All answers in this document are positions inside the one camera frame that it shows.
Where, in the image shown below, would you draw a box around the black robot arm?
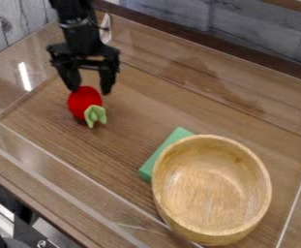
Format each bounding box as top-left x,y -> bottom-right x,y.
47,0 -> 120,95

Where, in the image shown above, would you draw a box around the black metal mount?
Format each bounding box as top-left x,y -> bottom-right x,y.
14,217 -> 59,248

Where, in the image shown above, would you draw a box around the red felt fruit green leaves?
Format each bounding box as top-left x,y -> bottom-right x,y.
67,86 -> 108,128

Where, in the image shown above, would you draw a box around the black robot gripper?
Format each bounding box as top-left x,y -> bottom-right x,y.
47,43 -> 120,95

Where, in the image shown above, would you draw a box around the clear acrylic tray wall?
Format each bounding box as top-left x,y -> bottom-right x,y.
0,18 -> 301,248

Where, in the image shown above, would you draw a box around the green foam block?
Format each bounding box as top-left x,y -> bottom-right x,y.
139,126 -> 195,184

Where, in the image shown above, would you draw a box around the round wooden bowl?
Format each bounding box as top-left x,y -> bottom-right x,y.
151,135 -> 274,246

